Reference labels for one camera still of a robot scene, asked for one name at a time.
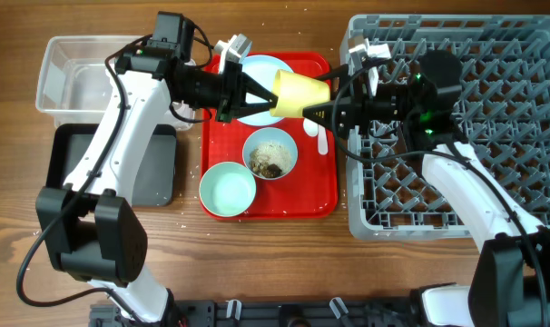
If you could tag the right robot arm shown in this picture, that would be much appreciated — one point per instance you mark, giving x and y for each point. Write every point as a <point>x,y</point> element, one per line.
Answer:
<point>511,283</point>

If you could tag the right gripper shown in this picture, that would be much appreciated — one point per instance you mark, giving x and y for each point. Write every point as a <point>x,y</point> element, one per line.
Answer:
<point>347,111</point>

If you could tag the grey dishwasher rack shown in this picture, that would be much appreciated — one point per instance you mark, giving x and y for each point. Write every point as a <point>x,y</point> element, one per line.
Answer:
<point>504,110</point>

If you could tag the white plastic fork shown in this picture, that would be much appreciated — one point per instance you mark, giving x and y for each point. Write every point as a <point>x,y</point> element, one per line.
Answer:
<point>323,147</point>

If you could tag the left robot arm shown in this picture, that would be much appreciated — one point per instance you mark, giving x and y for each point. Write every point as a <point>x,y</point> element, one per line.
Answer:
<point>89,228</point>

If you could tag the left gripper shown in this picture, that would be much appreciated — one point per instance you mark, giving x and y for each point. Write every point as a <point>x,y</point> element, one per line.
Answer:
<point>233,98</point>

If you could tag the empty mint green bowl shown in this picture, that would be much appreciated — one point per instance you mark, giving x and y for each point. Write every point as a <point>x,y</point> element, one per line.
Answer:
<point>227,189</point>

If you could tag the food scraps and rice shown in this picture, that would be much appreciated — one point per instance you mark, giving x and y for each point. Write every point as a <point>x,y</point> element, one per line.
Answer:
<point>271,160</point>

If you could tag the white plastic spoon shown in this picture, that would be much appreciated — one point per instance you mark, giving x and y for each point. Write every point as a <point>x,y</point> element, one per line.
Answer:
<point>310,128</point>

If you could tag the black waste tray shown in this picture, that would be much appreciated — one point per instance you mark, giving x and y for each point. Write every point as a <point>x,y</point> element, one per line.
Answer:
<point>154,181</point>

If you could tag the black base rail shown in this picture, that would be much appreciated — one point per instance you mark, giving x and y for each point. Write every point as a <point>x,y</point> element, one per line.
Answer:
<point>391,311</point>

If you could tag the yellow plastic cup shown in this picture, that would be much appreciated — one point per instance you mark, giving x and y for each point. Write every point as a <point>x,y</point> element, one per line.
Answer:
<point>296,92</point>

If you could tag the blue bowl with food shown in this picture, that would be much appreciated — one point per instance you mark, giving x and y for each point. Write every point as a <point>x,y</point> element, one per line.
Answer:
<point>268,134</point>

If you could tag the clear plastic bin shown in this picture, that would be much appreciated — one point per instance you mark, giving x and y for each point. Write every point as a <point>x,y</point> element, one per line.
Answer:
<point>74,86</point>

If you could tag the light blue plate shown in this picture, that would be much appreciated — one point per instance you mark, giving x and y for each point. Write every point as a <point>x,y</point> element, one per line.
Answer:
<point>262,68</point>

